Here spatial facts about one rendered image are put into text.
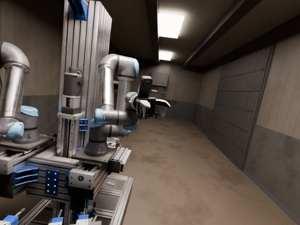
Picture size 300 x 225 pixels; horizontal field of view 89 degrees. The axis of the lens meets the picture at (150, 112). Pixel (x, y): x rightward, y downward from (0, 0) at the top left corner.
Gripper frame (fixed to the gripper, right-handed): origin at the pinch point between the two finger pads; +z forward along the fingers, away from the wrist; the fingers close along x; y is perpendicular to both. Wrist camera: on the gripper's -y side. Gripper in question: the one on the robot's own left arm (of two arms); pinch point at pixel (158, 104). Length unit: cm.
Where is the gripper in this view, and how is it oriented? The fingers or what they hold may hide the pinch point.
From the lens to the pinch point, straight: 50.6
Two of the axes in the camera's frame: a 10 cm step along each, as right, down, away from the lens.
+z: 3.7, 1.9, -9.1
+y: -0.2, 9.8, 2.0
